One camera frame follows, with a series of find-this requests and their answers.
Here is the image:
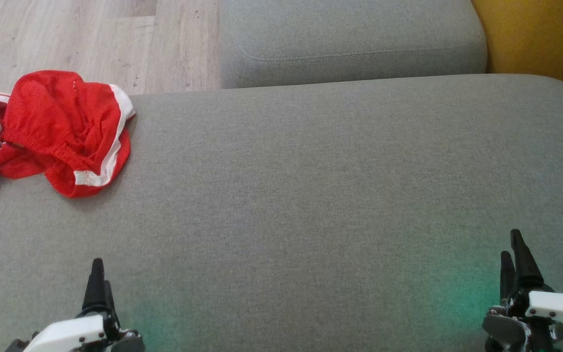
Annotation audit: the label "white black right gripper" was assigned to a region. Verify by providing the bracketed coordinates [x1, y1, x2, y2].
[482, 229, 563, 352]

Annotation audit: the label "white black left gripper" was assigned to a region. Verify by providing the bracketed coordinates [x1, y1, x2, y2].
[5, 258, 146, 352]

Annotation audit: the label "red shorts with white stripe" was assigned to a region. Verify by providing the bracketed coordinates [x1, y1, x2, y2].
[2, 70, 136, 198]

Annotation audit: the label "large grey sofa seat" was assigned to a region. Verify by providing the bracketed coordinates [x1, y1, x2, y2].
[0, 73, 563, 352]

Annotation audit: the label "yellow furniture panel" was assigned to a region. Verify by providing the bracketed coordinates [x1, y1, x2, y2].
[471, 0, 563, 106]

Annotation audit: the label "small grey sofa cushion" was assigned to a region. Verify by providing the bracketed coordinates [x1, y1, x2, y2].
[218, 0, 488, 89]

